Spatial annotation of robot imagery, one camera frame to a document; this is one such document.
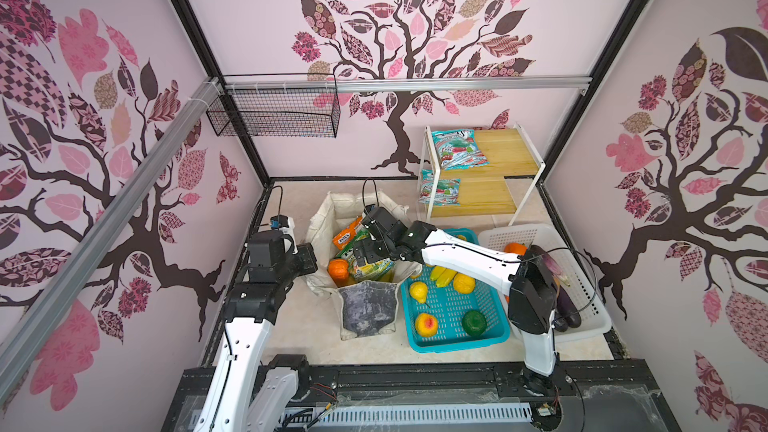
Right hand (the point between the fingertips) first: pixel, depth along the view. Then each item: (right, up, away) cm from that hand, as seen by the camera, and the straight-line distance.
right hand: (366, 243), depth 83 cm
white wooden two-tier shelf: (+41, +25, -1) cm, 48 cm away
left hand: (-13, -1, -9) cm, 16 cm away
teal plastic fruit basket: (+24, -20, +3) cm, 32 cm away
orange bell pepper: (-8, -7, -2) cm, 10 cm away
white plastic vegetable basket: (+61, -20, -5) cm, 65 cm away
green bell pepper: (+30, -21, -4) cm, 37 cm away
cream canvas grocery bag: (+1, -14, -12) cm, 18 cm away
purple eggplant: (+57, -20, -1) cm, 60 cm away
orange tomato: (+46, -2, +9) cm, 47 cm away
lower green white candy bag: (+25, +16, +9) cm, 31 cm away
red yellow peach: (+17, -21, -4) cm, 27 cm away
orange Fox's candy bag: (-6, +2, +5) cm, 8 cm away
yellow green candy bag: (-1, -8, 0) cm, 8 cm away
